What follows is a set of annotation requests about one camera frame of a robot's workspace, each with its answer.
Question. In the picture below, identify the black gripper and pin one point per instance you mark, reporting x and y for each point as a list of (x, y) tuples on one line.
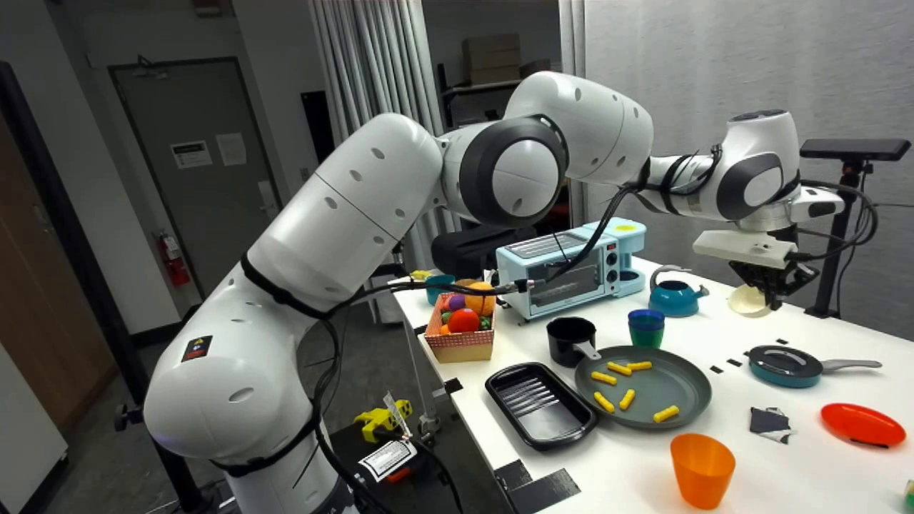
[(787, 274)]

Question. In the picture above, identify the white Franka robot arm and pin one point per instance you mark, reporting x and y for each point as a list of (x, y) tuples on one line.
[(331, 247)]

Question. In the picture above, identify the dark grey round plate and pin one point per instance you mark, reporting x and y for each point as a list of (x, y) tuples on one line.
[(667, 381)]

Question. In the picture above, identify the teal toy pan with lid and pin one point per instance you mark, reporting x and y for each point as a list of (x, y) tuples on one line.
[(787, 365)]

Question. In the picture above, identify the teal toy kettle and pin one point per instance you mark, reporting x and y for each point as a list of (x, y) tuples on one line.
[(675, 301)]

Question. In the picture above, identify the blue plastic cup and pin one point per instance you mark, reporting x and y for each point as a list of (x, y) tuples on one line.
[(645, 318)]

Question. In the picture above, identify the green plastic cup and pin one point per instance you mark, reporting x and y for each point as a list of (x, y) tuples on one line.
[(645, 340)]

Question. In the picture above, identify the red round plastic lid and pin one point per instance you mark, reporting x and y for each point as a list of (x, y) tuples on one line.
[(861, 427)]

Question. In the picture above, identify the orange plastic cup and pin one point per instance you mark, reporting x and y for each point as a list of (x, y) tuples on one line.
[(702, 471)]

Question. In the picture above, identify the light blue toaster oven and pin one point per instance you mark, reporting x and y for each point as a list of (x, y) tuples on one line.
[(559, 274)]

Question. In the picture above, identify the green yellow toy fruit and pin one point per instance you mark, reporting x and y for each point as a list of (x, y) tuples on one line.
[(909, 498)]

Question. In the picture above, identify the grey backdrop curtain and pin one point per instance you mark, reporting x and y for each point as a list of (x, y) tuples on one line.
[(687, 58)]

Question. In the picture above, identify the black ribbed grill tray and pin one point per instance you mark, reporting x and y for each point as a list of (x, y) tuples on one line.
[(537, 403)]

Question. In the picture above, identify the orange plush fruit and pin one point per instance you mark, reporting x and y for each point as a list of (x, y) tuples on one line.
[(479, 304)]

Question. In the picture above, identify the black tape strip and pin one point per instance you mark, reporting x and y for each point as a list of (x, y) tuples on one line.
[(545, 490), (512, 474)]

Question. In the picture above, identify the black bag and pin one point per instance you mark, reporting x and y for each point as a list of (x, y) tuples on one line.
[(472, 248)]

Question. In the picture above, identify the red plush fruit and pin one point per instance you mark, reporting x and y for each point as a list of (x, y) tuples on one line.
[(464, 321)]

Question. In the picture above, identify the purple plush fruit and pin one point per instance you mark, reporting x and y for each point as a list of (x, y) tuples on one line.
[(454, 304)]

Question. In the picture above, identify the red checkered fruit basket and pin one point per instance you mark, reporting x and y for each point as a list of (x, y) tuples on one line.
[(457, 344)]

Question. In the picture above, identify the teal container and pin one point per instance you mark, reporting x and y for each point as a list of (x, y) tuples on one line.
[(437, 287)]

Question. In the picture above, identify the black side table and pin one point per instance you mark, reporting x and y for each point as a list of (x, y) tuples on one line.
[(447, 458)]

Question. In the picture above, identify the cardboard box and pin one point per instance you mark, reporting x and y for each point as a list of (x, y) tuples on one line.
[(492, 58)]

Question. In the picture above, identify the yellow toy figure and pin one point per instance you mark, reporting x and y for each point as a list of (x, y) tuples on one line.
[(381, 420)]

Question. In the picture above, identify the white label card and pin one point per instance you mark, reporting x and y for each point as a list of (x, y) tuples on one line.
[(385, 461)]

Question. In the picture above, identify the white pleated curtain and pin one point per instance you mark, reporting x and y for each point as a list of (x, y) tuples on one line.
[(372, 58)]

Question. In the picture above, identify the white paper on door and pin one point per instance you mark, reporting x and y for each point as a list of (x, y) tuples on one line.
[(231, 148)]

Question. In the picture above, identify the grey door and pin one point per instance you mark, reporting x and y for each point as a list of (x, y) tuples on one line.
[(190, 218)]

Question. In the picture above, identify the white door sign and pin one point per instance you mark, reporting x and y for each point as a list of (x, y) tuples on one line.
[(190, 154)]

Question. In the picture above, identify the red fire extinguisher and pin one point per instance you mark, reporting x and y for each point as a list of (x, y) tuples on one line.
[(174, 263)]

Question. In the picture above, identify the brown wooden panel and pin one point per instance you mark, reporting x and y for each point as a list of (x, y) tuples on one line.
[(37, 314)]

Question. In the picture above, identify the black camera tripod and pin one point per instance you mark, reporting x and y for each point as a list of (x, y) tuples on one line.
[(844, 228)]

